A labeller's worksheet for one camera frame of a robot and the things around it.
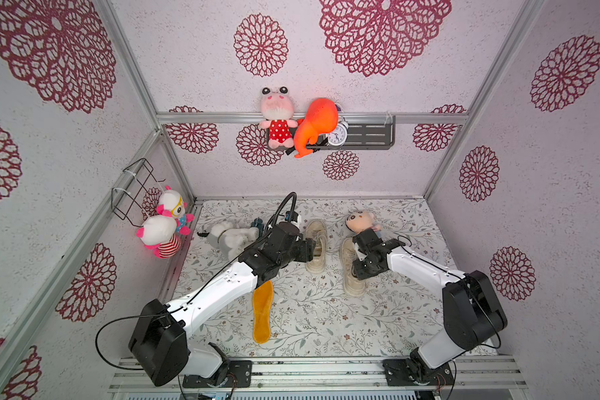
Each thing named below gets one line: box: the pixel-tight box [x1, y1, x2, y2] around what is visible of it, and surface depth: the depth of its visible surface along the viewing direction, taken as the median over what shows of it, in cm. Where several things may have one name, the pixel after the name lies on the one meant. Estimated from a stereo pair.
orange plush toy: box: [294, 97, 339, 159], surface depth 87 cm
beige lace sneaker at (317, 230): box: [305, 219, 328, 274], surface depth 97 cm
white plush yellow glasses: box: [156, 185, 195, 236], surface depth 96 cm
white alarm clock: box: [327, 120, 350, 147], surface depth 92 cm
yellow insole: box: [252, 280, 275, 345], surface depth 86 cm
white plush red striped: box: [136, 215, 182, 260], surface depth 87 cm
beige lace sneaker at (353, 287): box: [340, 237, 366, 297], surface depth 88 cm
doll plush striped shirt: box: [345, 210, 375, 234], surface depth 105 cm
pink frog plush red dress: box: [259, 86, 299, 150], surface depth 87 cm
